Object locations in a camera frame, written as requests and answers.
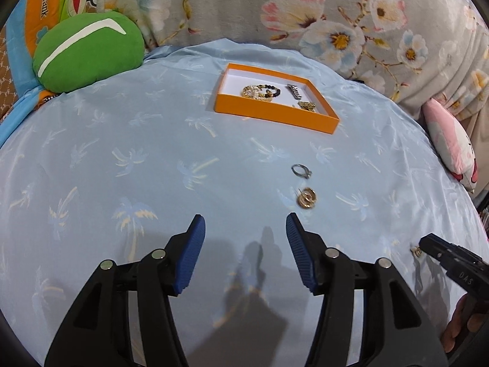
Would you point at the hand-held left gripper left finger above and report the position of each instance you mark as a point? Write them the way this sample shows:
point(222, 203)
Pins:
point(189, 260)

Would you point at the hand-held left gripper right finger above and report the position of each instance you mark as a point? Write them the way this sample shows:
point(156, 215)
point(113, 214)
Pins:
point(300, 252)

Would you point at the gold wristwatch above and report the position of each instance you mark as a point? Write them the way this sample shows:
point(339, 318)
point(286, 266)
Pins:
point(307, 106)

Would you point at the person's right hand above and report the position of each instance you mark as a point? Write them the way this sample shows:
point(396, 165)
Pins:
point(456, 325)

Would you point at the silver wristwatch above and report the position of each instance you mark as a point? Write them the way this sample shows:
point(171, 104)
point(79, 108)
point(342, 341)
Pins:
point(294, 91)

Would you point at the gold hoop earrings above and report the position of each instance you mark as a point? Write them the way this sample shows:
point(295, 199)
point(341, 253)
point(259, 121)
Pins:
point(305, 200)

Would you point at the colourful cartoon printed blanket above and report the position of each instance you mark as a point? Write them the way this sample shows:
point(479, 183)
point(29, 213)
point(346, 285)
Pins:
point(34, 15)

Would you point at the small gold pendant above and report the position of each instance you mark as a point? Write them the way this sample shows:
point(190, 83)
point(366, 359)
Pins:
point(417, 252)

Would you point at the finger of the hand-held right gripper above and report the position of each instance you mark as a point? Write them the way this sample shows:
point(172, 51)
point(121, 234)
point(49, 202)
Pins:
point(431, 244)

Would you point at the orange cardboard box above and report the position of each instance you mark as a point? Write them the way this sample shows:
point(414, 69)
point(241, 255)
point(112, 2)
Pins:
point(275, 116)

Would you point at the green cushion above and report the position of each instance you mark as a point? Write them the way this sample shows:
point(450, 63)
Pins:
point(88, 61)

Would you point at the pink pillow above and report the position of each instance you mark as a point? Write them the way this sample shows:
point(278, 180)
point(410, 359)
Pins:
point(450, 141)

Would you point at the grey floral blanket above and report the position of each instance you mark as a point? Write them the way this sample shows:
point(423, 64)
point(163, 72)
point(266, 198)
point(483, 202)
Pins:
point(229, 4)

